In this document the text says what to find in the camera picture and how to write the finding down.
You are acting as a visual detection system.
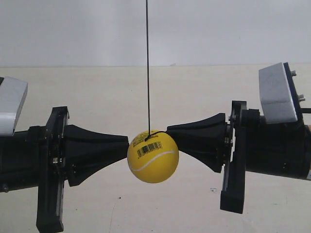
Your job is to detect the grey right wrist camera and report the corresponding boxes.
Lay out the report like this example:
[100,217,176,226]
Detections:
[259,62,302,124]

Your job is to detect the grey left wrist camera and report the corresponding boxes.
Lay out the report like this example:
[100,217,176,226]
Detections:
[0,77,28,136]

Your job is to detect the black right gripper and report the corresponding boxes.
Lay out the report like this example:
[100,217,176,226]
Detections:
[166,100,311,214]

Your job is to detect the black hanging string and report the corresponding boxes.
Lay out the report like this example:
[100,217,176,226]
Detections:
[146,0,152,133]

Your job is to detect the yellow tennis ball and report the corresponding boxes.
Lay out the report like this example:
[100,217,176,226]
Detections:
[127,130,179,183]

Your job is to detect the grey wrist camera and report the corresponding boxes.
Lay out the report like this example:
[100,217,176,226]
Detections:
[0,77,28,136]
[259,62,302,124]

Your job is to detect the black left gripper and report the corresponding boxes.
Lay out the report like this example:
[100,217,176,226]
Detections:
[0,106,129,233]

